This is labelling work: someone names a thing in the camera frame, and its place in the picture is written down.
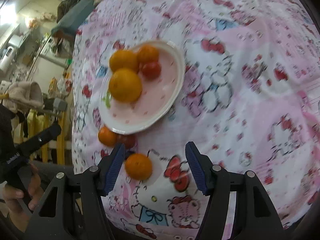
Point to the person's left hand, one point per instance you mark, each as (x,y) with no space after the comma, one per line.
(11,196)

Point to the pink strawberry ceramic plate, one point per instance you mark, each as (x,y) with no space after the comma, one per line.
(157,96)

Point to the small tangerine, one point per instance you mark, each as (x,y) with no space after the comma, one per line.
(107,137)

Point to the pink fluffy garment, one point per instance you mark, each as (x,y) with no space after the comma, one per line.
(22,96)

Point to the large orange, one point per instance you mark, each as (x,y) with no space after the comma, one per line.
(124,59)
(125,86)

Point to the blue sofa with clothes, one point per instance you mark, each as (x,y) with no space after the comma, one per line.
(70,15)

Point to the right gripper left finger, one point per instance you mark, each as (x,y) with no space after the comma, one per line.
(54,218)

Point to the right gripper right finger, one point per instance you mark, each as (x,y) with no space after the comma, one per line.
(255,216)

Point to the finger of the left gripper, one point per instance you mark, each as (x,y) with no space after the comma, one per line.
(36,142)

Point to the Hello Kitty pink sheet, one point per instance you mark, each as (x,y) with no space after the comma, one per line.
(249,102)

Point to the red tomato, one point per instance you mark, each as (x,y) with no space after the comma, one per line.
(128,140)
(151,70)

